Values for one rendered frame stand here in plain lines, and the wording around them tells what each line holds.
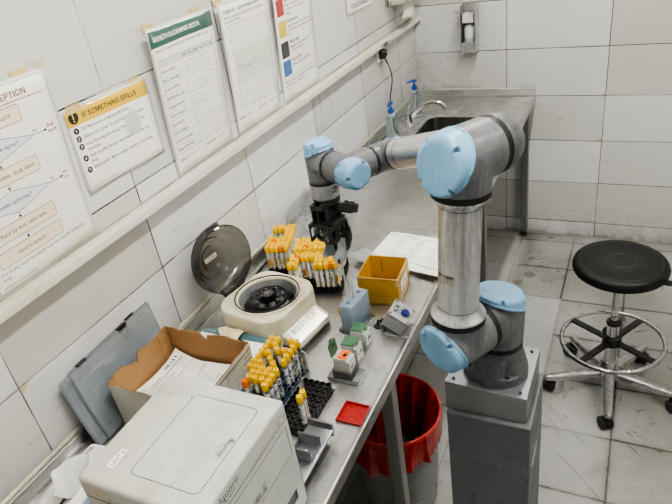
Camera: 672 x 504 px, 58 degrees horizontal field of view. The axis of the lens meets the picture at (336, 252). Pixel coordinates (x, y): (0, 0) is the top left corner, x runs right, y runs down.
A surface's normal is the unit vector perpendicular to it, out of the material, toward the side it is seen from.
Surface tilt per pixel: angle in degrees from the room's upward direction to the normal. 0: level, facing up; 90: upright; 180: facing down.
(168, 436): 0
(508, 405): 90
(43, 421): 90
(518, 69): 90
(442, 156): 80
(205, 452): 0
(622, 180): 90
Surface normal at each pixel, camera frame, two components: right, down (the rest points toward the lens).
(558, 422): -0.14, -0.85
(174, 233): 0.90, 0.10
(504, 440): -0.41, 0.51
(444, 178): -0.79, 0.25
